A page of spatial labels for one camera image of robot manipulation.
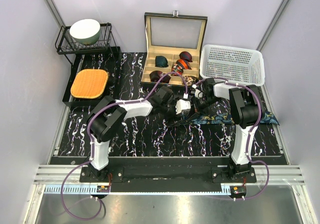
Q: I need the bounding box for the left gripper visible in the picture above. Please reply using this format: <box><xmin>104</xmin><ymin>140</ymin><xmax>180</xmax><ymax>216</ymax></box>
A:
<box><xmin>159</xmin><ymin>97</ymin><xmax>183</xmax><ymax>127</ymax></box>

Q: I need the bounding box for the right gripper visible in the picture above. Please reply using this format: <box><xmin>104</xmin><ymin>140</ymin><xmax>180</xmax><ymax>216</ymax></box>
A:
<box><xmin>186</xmin><ymin>95</ymin><xmax>221</xmax><ymax>122</ymax></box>

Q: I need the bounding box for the blue patterned necktie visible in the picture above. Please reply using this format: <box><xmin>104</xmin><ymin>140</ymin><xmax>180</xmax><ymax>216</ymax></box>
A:
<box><xmin>183</xmin><ymin>111</ymin><xmax>280</xmax><ymax>126</ymax></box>

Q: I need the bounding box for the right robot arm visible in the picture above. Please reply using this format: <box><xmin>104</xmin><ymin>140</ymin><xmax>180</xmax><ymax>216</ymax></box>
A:
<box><xmin>192</xmin><ymin>78</ymin><xmax>265</xmax><ymax>183</ymax></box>

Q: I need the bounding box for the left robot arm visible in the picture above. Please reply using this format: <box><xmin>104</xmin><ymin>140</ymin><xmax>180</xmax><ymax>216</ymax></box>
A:
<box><xmin>87</xmin><ymin>86</ymin><xmax>182</xmax><ymax>182</ymax></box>

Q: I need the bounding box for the beige floral rolled tie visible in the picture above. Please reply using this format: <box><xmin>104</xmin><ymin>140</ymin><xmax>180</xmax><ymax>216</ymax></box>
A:
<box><xmin>181</xmin><ymin>75</ymin><xmax>200</xmax><ymax>87</ymax></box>

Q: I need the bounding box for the dark red rolled tie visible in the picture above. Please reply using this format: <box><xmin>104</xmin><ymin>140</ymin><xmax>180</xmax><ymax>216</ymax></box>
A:
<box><xmin>149</xmin><ymin>70</ymin><xmax>171</xmax><ymax>84</ymax></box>

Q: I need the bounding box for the red floral rolled tie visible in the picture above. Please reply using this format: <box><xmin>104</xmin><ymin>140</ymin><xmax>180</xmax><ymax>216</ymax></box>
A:
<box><xmin>170</xmin><ymin>64</ymin><xmax>184</xmax><ymax>76</ymax></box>

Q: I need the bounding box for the orange striped rolled tie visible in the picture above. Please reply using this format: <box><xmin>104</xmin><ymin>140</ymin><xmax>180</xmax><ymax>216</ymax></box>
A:
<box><xmin>176</xmin><ymin>59</ymin><xmax>192</xmax><ymax>70</ymax></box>

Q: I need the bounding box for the dark green rolled tie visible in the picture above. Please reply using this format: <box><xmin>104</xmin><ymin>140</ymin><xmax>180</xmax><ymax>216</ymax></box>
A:
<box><xmin>155</xmin><ymin>55</ymin><xmax>169</xmax><ymax>68</ymax></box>

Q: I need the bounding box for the white plastic basket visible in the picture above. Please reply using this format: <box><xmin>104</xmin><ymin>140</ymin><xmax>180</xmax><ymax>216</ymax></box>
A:
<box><xmin>199</xmin><ymin>44</ymin><xmax>265</xmax><ymax>87</ymax></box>

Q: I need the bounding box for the maroon striped rolled tie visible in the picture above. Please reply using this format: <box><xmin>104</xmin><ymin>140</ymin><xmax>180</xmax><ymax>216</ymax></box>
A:
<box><xmin>179</xmin><ymin>51</ymin><xmax>193</xmax><ymax>63</ymax></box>

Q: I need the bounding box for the black tie storage box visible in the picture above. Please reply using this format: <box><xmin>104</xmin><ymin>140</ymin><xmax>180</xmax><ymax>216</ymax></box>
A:
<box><xmin>140</xmin><ymin>11</ymin><xmax>208</xmax><ymax>90</ymax></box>

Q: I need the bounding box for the black tray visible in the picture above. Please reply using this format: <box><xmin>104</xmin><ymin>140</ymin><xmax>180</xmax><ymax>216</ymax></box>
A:
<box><xmin>62</xmin><ymin>46</ymin><xmax>122</xmax><ymax>107</ymax></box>

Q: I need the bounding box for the white green bowl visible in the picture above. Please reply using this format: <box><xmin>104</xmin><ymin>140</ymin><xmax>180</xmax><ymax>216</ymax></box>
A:
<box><xmin>69</xmin><ymin>19</ymin><xmax>101</xmax><ymax>46</ymax></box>

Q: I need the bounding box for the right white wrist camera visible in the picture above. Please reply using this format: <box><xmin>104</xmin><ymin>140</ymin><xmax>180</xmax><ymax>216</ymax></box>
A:
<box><xmin>192</xmin><ymin>84</ymin><xmax>203</xmax><ymax>99</ymax></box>

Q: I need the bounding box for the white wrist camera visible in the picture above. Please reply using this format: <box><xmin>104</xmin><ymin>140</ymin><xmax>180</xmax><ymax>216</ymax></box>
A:
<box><xmin>192</xmin><ymin>84</ymin><xmax>203</xmax><ymax>99</ymax></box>
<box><xmin>175</xmin><ymin>93</ymin><xmax>191</xmax><ymax>116</ymax></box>

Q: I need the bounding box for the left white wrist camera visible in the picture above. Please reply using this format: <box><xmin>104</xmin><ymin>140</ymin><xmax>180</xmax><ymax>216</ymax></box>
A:
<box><xmin>175</xmin><ymin>93</ymin><xmax>191</xmax><ymax>116</ymax></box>

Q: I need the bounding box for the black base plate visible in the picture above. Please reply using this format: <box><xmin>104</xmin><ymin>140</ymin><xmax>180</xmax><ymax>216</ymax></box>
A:
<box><xmin>79</xmin><ymin>159</ymin><xmax>257</xmax><ymax>194</ymax></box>

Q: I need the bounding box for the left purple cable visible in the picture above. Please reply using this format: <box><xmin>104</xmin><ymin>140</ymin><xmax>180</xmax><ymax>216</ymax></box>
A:
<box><xmin>60</xmin><ymin>71</ymin><xmax>190</xmax><ymax>221</ymax></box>

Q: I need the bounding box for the purple cable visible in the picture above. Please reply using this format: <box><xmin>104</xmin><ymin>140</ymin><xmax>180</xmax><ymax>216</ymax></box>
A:
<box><xmin>192</xmin><ymin>76</ymin><xmax>270</xmax><ymax>201</ymax></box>
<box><xmin>60</xmin><ymin>71</ymin><xmax>190</xmax><ymax>221</ymax></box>

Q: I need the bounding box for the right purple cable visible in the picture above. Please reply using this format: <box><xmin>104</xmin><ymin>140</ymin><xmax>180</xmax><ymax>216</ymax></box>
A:
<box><xmin>192</xmin><ymin>76</ymin><xmax>270</xmax><ymax>201</ymax></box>

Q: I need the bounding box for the black wire dish rack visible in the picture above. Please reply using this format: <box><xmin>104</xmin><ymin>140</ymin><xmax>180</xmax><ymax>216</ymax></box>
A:
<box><xmin>54</xmin><ymin>22</ymin><xmax>115</xmax><ymax>55</ymax></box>

